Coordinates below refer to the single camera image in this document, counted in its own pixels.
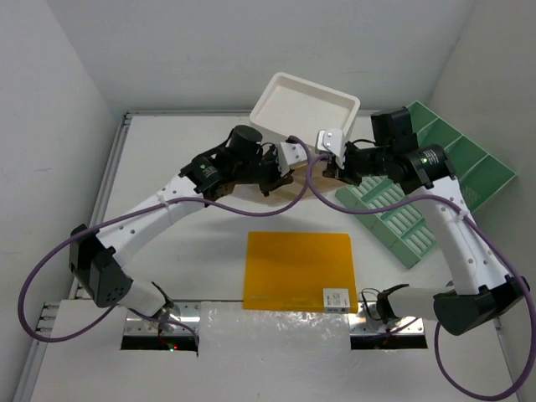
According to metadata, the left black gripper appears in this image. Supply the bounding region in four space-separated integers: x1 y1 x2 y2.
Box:
232 143 292 196

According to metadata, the white three-drawer organizer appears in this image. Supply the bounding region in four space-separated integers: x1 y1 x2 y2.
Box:
250 72 361 146

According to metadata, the yellow folder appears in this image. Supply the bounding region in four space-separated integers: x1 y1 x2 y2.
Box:
243 232 358 313

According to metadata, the clear sleeve with papers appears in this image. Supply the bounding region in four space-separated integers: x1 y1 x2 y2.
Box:
262 162 345 205

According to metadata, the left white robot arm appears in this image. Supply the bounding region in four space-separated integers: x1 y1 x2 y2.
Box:
70 125 292 317

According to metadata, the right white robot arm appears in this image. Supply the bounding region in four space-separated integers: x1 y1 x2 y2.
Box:
316 107 530 336

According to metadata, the green plastic file tray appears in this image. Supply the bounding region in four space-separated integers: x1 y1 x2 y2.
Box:
336 101 516 269

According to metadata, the small white box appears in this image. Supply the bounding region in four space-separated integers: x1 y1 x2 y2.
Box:
322 288 351 313

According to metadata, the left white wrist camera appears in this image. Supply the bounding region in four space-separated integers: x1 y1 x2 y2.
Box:
276 142 308 176

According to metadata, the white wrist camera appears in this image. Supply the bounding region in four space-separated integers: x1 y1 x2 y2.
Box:
276 142 308 176
315 128 346 157

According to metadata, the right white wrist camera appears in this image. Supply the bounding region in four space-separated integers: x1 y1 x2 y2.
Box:
315 128 346 157

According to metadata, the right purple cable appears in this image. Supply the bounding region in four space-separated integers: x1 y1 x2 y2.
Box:
305 152 536 399

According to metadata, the purple cable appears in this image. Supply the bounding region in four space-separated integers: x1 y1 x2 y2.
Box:
305 152 536 399
18 134 336 347

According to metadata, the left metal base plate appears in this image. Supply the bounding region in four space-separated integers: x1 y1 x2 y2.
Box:
124 300 201 337

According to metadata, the metal base plate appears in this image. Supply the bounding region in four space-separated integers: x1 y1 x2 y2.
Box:
124 300 201 337
348 311 425 336

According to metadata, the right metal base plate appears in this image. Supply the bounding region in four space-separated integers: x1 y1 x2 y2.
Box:
348 311 425 336

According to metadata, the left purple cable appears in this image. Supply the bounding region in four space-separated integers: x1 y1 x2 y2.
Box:
18 134 336 347

